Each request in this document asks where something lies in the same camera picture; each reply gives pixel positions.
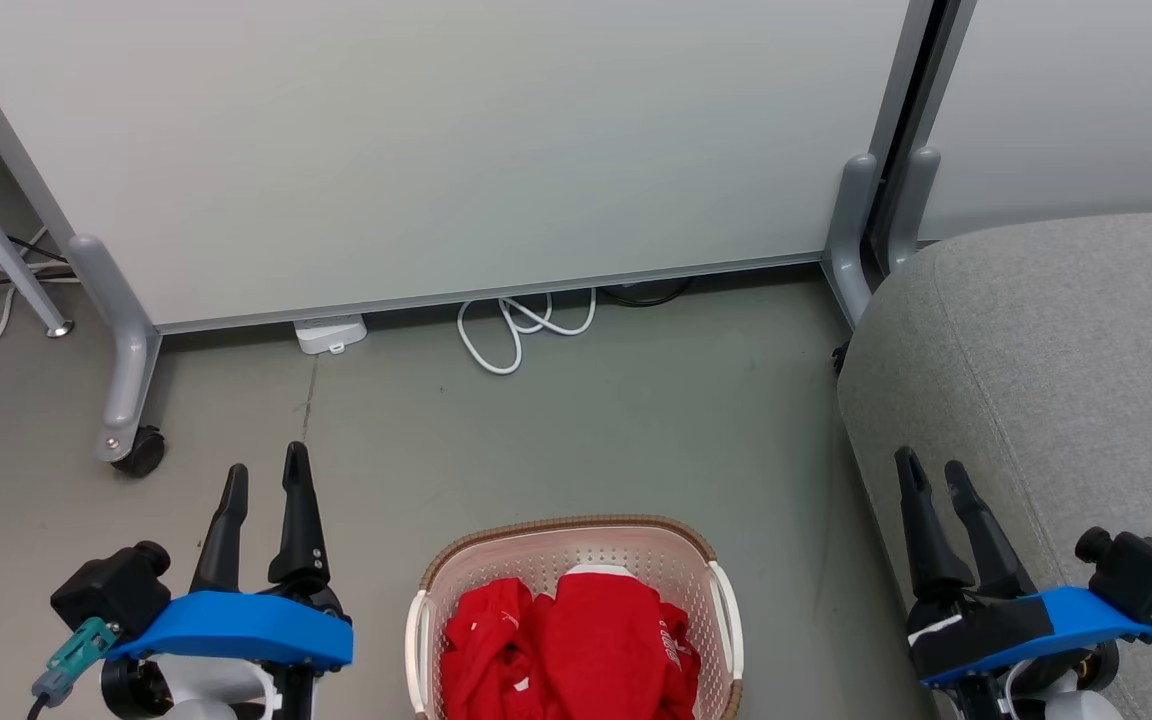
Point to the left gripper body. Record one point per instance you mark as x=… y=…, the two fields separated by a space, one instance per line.
x=226 y=690

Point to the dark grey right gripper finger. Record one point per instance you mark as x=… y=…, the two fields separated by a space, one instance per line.
x=924 y=535
x=988 y=545

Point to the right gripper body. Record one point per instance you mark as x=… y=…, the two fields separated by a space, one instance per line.
x=981 y=630

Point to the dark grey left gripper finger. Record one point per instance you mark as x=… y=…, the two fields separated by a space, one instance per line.
x=223 y=535
x=298 y=515

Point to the small red garment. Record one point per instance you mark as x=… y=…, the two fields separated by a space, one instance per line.
x=481 y=650

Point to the red cotton shirt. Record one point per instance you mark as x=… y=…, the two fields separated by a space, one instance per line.
x=606 y=640

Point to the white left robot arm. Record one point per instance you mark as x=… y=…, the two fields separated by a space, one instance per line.
x=204 y=712

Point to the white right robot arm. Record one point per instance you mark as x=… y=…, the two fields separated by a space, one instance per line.
x=1076 y=708

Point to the grey fabric sofa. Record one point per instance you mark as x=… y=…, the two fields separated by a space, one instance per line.
x=1056 y=380

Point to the white power box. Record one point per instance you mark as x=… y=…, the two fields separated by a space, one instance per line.
x=330 y=332

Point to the grey partition foot with caster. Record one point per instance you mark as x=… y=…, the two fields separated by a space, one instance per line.
x=126 y=350

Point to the pink perforated laundry basket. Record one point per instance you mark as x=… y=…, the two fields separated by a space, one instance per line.
x=576 y=545

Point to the large white partition panel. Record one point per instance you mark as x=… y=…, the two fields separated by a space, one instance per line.
x=436 y=140

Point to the blue left camera mount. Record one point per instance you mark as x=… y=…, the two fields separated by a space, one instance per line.
x=236 y=628

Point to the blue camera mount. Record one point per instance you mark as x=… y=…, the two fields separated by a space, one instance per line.
x=1096 y=618
x=236 y=628

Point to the blue right camera mount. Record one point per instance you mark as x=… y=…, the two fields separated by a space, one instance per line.
x=1096 y=618

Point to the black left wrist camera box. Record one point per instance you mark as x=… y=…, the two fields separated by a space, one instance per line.
x=106 y=590

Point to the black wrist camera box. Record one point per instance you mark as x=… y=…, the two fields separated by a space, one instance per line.
x=1141 y=575
x=106 y=590

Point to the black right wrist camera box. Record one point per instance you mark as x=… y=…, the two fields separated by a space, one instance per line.
x=1141 y=575

